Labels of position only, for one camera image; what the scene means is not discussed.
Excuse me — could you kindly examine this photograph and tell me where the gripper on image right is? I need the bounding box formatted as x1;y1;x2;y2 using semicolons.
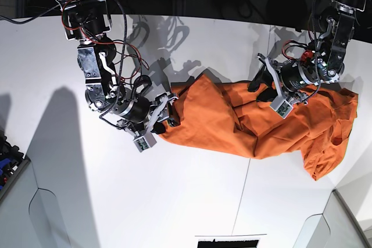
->
248;53;320;105

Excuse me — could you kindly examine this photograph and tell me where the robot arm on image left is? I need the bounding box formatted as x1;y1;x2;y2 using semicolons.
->
55;0;181;141

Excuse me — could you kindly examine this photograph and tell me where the black slot plate bottom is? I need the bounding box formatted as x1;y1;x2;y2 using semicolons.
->
195;234;267;248

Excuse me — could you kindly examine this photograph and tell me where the grey panel bottom right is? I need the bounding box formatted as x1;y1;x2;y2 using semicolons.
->
294;189;371;248

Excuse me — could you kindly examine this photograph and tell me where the orange t-shirt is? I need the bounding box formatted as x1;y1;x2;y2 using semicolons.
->
162;74;358;180

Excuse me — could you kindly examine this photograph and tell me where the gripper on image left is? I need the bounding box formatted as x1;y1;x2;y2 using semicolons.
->
116;92;181;138

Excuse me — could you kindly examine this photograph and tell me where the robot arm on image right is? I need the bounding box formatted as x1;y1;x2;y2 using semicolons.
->
248;0;367;110

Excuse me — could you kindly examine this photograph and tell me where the grey panel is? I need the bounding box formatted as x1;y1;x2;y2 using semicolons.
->
1;161;72;247
294;189;371;248

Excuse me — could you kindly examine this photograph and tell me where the round black stool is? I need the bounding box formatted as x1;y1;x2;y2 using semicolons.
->
266;0;308;27

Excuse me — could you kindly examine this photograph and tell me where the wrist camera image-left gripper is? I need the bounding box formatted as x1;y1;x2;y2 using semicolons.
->
133;132;157;152

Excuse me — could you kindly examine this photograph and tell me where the blue black items bin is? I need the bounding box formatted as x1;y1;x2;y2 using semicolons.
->
0;131;24;190

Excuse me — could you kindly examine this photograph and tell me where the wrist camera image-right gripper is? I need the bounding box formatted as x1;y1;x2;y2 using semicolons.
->
270;96;294;119

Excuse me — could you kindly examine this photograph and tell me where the grey panel bottom left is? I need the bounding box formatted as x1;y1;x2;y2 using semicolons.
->
1;161;72;247

